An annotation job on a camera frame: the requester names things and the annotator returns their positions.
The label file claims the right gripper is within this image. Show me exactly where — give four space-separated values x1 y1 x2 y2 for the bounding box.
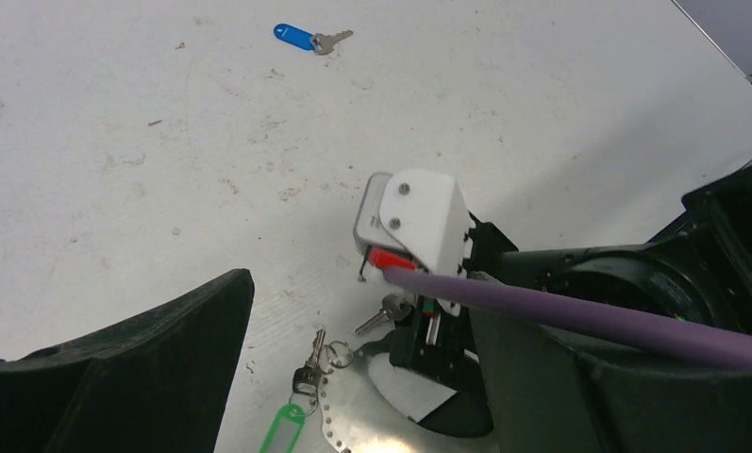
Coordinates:
389 216 517 394

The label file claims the yellow tagged key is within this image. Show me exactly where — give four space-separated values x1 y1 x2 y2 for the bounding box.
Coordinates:
292 328 326 396

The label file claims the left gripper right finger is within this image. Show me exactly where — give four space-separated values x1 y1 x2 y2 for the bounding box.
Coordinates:
469 272 752 452

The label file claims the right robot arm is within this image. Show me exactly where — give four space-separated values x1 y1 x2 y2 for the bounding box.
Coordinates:
389 163 752 400

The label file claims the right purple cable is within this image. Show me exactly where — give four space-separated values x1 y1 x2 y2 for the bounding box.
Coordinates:
381 265 752 371

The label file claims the blue tagged key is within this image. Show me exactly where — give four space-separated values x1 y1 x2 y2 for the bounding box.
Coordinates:
273 24 354 56

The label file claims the metal key ring plate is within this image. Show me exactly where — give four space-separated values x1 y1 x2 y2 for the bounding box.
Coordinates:
318 333 499 452

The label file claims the green tagged key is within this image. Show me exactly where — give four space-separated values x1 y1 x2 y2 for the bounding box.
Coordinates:
259 403 306 453

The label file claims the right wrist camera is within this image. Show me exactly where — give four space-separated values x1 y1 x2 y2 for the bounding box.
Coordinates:
353 169 476 286

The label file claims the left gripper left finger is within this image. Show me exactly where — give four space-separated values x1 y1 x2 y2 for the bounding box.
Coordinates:
0 269 255 452

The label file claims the black tagged key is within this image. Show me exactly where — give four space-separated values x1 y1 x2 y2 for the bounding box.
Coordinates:
354 294 412 337

